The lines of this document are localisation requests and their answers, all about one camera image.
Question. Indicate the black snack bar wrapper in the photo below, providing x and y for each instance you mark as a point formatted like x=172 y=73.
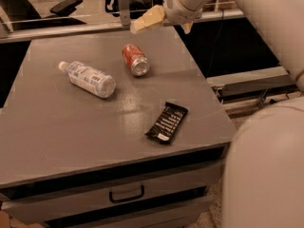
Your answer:
x=166 y=126

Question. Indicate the black drawer handle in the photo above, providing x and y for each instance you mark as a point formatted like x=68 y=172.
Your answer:
x=126 y=193

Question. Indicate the clear plastic water bottle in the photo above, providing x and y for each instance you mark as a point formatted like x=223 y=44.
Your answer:
x=89 y=78

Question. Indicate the red coke can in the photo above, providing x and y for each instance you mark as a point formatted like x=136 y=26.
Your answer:
x=135 y=60

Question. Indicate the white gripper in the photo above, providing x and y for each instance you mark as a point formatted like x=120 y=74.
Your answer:
x=180 y=8

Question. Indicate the grey metal railing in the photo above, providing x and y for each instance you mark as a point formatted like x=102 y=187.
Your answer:
x=23 y=20

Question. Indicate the grey cabinet with drawers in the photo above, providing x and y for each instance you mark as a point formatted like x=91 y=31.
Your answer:
x=62 y=149

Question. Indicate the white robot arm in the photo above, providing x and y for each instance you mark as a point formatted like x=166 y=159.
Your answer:
x=263 y=180

